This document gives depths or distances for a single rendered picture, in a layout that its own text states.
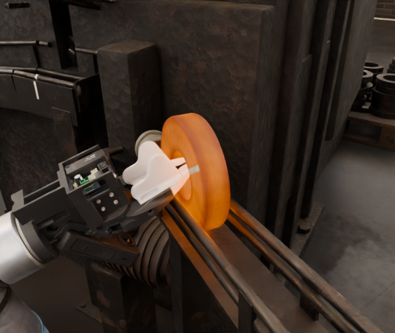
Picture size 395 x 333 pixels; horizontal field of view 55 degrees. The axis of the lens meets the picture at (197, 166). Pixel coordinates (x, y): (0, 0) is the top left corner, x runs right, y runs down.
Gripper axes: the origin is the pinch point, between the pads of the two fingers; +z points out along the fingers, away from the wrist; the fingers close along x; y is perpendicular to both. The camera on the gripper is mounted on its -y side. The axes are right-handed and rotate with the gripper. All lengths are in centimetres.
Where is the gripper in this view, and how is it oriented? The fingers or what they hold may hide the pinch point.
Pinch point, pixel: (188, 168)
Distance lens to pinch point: 48.9
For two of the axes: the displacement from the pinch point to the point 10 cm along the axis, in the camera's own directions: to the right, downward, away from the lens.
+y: -2.8, -7.6, -5.9
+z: 8.7, -4.7, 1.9
